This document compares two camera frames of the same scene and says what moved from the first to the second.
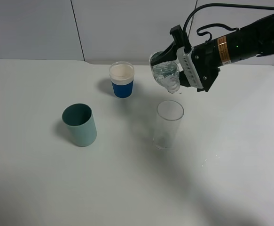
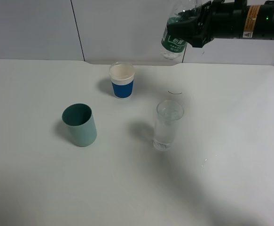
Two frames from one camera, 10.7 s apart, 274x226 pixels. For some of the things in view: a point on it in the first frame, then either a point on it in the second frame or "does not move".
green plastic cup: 79,118 does not move
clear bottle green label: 166,74 → 172,47
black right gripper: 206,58 → 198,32
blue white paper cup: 122,74 does not move
